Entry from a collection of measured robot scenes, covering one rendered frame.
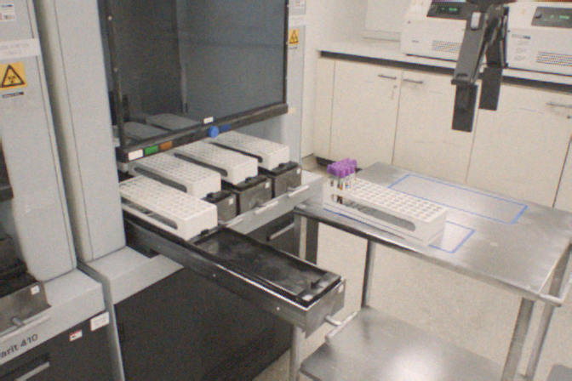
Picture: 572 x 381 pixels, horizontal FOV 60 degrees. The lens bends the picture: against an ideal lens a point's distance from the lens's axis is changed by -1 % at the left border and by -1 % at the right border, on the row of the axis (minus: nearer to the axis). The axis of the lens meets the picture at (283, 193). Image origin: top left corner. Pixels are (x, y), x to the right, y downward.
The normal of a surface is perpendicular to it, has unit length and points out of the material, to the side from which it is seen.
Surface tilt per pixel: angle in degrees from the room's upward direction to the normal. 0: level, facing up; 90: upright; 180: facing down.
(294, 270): 0
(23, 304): 90
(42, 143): 90
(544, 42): 90
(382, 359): 0
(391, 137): 90
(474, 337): 0
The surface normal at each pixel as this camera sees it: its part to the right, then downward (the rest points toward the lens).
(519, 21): -0.52, -0.21
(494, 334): 0.02, -0.91
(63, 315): 0.78, 0.27
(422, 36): -0.66, 0.29
